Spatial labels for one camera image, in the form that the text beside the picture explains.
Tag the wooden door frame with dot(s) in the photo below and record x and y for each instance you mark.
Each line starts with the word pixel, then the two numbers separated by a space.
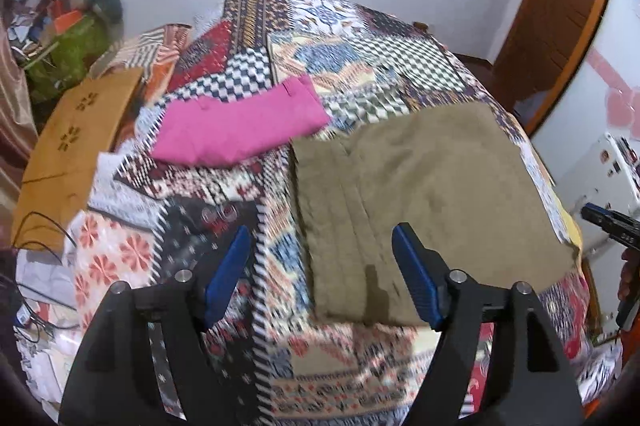
pixel 555 5

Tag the striped cloth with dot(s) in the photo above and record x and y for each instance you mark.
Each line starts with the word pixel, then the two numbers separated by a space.
pixel 150 50

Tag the pile of clutter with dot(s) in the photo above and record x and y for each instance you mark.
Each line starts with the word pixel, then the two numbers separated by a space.
pixel 45 15

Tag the wooden lap desk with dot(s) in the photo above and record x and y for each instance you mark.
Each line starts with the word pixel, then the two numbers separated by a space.
pixel 65 155

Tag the patchwork printed blanket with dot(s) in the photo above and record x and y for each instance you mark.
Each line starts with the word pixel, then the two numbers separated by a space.
pixel 350 376

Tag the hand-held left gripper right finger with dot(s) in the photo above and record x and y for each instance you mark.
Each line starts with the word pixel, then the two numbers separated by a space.
pixel 415 276

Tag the folded pink pants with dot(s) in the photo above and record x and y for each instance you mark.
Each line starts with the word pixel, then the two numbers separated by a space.
pixel 235 125

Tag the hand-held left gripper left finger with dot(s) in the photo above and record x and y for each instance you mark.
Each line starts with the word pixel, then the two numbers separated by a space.
pixel 227 271

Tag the person's right hand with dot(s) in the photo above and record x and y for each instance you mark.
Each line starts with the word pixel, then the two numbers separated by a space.
pixel 631 276

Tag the white refrigerator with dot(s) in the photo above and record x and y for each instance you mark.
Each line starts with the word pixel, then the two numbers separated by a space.
pixel 595 176

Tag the green patterned bag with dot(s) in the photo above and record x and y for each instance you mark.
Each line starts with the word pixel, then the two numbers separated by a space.
pixel 75 50

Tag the pink wall stickers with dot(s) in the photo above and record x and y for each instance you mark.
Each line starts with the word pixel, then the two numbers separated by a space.
pixel 617 100

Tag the olive green pants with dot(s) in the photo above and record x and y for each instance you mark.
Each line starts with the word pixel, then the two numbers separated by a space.
pixel 425 176

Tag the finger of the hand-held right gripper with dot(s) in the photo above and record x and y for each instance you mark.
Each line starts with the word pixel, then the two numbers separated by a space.
pixel 615 223

